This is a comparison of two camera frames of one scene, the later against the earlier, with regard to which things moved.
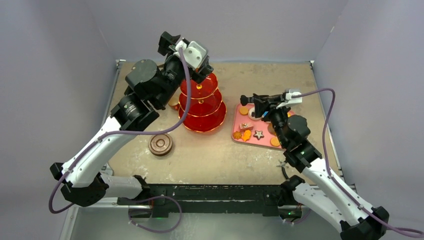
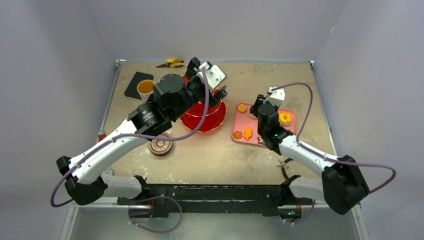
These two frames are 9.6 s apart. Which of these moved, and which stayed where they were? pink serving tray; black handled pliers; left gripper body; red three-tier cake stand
Moved: left gripper body
Stayed: pink serving tray; red three-tier cake stand; black handled pliers
